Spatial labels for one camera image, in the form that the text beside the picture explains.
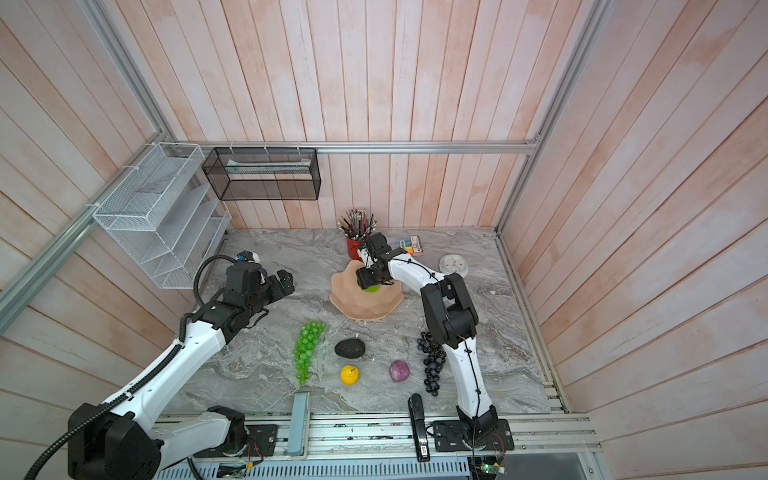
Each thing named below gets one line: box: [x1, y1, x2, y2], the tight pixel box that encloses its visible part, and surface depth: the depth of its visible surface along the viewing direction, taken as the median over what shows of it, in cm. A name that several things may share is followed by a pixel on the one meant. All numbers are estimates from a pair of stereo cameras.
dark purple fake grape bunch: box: [417, 331, 447, 397], surface depth 85 cm
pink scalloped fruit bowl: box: [329, 259, 404, 320], surface depth 101 cm
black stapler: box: [408, 393, 430, 462], surface depth 74 cm
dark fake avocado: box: [334, 338, 366, 359], surface depth 87 cm
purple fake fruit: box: [389, 360, 410, 382], surface depth 82 cm
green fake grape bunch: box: [294, 321, 327, 386], surface depth 87 cm
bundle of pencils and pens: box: [337, 208, 377, 241], surface depth 105 cm
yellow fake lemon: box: [340, 365, 359, 386], surface depth 82 cm
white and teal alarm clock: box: [439, 254, 469, 278], surface depth 109 cm
